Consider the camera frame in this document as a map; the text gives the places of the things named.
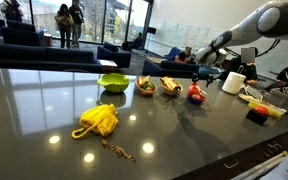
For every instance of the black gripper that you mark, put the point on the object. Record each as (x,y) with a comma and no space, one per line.
(203,78)

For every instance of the orange plush toy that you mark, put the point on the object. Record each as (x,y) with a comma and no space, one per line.
(194,89)

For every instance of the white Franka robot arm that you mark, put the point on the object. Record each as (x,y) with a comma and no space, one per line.
(244,33)

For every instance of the red bowl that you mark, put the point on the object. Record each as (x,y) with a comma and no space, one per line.
(196,102)

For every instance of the green toy vegetable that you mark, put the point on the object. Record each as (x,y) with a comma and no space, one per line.
(148,85)

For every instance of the green bowl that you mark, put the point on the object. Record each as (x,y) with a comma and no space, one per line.
(114,85)

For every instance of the seated person in pink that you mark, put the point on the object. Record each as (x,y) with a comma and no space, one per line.
(181,58)

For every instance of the wicker basket with corn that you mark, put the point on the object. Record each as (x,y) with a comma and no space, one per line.
(170,92)

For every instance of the navy two seat sofa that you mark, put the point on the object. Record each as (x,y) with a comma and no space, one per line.
(170,70)

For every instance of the blue lounge chair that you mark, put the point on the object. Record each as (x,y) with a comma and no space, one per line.
(171,53)

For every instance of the white small plate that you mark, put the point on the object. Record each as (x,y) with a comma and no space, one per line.
(244,98)

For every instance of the seated man in black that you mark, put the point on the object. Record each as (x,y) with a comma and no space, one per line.
(249,71)

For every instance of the wicker basket with fruit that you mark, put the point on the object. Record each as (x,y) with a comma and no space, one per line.
(146,91)

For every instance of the red emergency stop button box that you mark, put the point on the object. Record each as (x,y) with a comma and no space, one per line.
(257,116)

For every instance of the black speaker on stand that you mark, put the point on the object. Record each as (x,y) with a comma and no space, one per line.
(151,30)

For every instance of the yellow plastic packet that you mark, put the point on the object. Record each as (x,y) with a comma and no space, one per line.
(274,111)

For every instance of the person seated in lounge chair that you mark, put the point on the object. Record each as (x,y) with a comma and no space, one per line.
(139,36)

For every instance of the navy armchair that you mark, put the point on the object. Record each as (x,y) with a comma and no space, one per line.
(117,56)

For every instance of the white top side table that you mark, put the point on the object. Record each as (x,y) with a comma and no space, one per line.
(108,62)

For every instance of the white rods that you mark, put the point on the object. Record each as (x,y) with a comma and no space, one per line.
(264,165)

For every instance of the yellow knit bag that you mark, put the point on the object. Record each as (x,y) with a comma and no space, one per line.
(100,120)

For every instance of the standing person in dark jacket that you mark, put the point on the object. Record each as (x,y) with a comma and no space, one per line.
(76,20)

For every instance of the standing person in light coat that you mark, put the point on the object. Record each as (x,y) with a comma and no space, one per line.
(64,26)

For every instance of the brown wooden side table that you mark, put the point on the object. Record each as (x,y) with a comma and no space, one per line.
(48,39)

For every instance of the long navy sofa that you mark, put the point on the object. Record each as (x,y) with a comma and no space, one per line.
(34,55)

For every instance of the navy sofa with high back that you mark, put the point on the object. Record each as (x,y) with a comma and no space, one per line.
(20,35)

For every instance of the standing person in hooded coat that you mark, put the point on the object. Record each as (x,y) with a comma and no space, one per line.
(12,10)

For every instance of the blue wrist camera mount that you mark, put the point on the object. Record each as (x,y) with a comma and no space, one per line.
(210,70)

